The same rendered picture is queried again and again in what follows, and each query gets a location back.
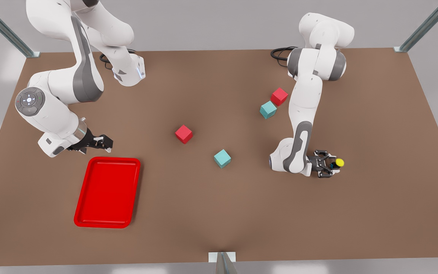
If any red plastic tray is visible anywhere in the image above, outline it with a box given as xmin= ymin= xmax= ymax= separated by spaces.
xmin=74 ymin=156 xmax=141 ymax=229

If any black cable loop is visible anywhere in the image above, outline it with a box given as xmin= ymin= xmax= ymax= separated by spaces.
xmin=271 ymin=46 xmax=298 ymax=67
xmin=99 ymin=49 xmax=137 ymax=70

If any silver frame post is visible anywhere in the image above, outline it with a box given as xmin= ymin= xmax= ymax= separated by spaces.
xmin=0 ymin=0 xmax=41 ymax=58
xmin=208 ymin=252 xmax=237 ymax=274
xmin=393 ymin=0 xmax=438 ymax=53

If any teal cube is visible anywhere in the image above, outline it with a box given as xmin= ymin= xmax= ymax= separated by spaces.
xmin=214 ymin=149 xmax=232 ymax=169
xmin=259 ymin=100 xmax=278 ymax=119

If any red cube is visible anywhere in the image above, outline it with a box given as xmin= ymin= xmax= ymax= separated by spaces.
xmin=175 ymin=125 xmax=194 ymax=144
xmin=270 ymin=88 xmax=289 ymax=107

